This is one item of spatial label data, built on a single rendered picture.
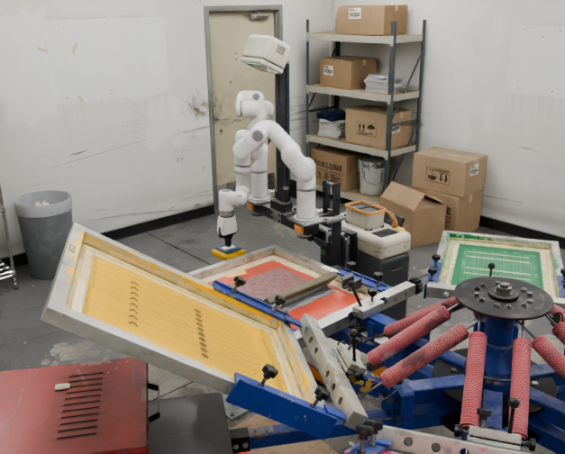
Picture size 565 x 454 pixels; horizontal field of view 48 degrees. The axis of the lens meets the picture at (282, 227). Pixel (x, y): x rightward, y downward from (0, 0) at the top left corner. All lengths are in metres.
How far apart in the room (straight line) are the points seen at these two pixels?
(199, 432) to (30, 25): 4.34
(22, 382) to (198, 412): 0.55
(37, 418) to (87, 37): 4.44
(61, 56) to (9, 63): 0.44
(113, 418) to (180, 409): 0.33
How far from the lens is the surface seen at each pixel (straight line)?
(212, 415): 2.12
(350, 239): 3.73
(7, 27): 5.74
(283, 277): 3.01
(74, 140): 6.00
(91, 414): 1.93
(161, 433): 2.07
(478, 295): 2.09
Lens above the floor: 2.20
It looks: 20 degrees down
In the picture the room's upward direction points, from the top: 1 degrees counter-clockwise
